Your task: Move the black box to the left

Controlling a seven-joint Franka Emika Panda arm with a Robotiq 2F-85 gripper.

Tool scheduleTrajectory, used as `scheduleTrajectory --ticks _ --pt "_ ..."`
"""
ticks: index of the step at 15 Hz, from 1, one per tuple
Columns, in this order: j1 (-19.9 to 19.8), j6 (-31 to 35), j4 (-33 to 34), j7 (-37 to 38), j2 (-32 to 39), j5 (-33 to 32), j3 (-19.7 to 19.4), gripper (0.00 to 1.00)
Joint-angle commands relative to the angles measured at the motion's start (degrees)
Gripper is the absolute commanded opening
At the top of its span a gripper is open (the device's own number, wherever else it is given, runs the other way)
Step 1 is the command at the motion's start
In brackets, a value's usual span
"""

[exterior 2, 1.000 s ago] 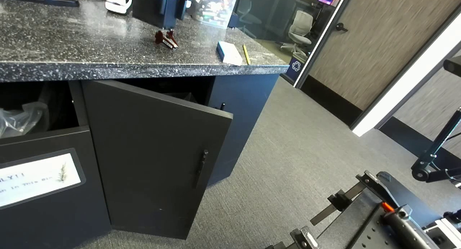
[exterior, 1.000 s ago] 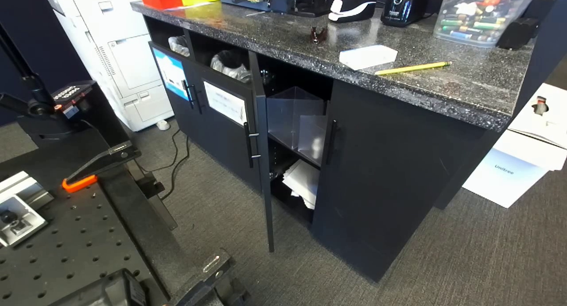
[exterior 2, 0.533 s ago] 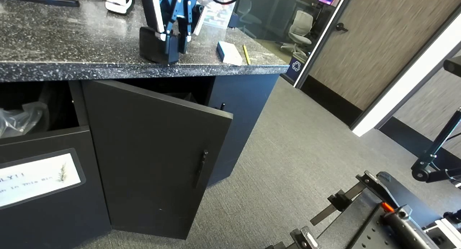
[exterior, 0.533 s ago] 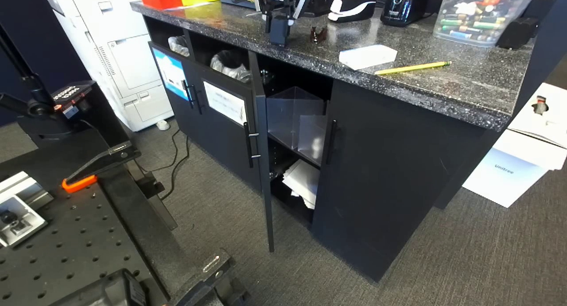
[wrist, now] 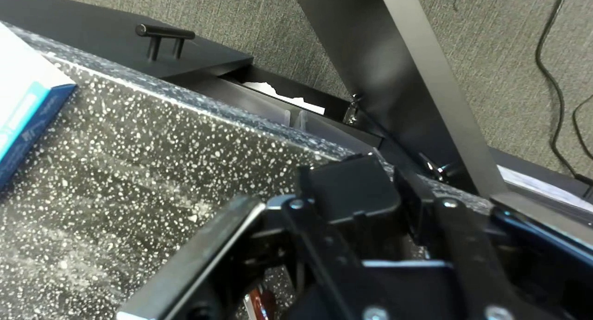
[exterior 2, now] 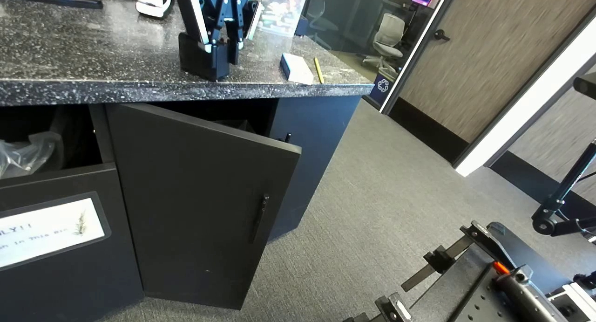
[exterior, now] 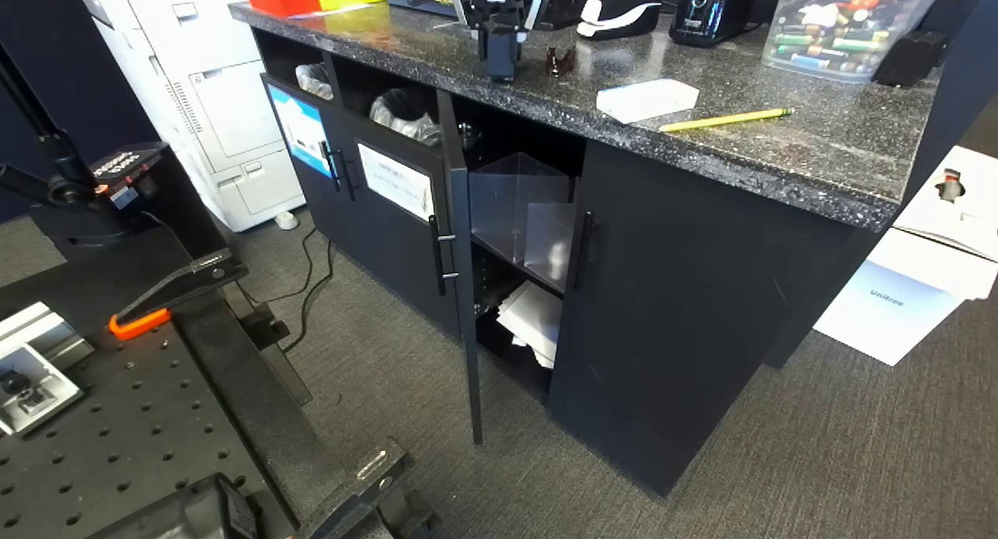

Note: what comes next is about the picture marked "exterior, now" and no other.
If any white sticky note pad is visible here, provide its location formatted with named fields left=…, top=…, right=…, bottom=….
left=596, top=78, right=701, bottom=125

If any yellow pencil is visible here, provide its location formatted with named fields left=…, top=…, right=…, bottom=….
left=658, top=107, right=797, bottom=134

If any small black box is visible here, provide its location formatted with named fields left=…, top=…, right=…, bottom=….
left=477, top=23, right=522, bottom=84

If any black and white stapler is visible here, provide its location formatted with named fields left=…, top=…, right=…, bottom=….
left=576, top=0, right=664, bottom=41

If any large clear acrylic box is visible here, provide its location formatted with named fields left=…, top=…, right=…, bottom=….
left=468, top=152, right=575, bottom=268

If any heap of white papers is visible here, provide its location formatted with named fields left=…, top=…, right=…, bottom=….
left=496, top=279, right=564, bottom=370

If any clear tub of batteries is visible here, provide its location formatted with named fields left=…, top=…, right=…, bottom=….
left=762, top=0, right=957, bottom=84

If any black adapter block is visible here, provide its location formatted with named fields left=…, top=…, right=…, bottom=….
left=872, top=30, right=950, bottom=88

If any black pencil sharpener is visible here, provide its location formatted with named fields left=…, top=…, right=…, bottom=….
left=668, top=0, right=762, bottom=48

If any small brown bottle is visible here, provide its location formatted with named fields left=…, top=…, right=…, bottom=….
left=546, top=46, right=579, bottom=79

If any wide black cabinet door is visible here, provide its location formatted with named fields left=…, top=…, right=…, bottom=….
left=545, top=139, right=860, bottom=498

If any small clear acrylic box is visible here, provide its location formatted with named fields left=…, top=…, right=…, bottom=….
left=523, top=201, right=579, bottom=292

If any clear bin liner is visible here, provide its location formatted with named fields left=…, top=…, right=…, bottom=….
left=369, top=87, right=442, bottom=147
left=295, top=62, right=335, bottom=102

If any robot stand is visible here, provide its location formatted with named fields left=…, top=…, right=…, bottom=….
left=0, top=145, right=442, bottom=539

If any white office printer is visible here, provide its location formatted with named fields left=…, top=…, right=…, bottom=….
left=70, top=0, right=307, bottom=234

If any black door handle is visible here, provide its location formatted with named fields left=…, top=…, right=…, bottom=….
left=571, top=209, right=600, bottom=293
left=337, top=148, right=359, bottom=204
left=426, top=213, right=458, bottom=297
left=320, top=139, right=342, bottom=193

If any cabinet door with white label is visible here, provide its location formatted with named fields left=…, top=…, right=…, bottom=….
left=321, top=106, right=462, bottom=339

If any black clamp with orange tip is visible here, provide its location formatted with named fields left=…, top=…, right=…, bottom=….
left=108, top=247, right=250, bottom=342

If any silver metal bracket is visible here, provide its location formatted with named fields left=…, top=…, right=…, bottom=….
left=0, top=301, right=96, bottom=438

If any white cardboard box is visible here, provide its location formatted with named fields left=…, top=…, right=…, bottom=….
left=812, top=144, right=998, bottom=367

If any camera on mount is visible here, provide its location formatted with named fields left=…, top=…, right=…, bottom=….
left=0, top=44, right=170, bottom=245

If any open black cabinet door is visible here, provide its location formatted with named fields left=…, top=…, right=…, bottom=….
left=434, top=89, right=485, bottom=447

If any cabinet door with blue label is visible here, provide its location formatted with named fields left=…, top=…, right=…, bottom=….
left=260, top=74, right=353, bottom=251

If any black cable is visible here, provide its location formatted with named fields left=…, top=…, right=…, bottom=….
left=234, top=225, right=338, bottom=354

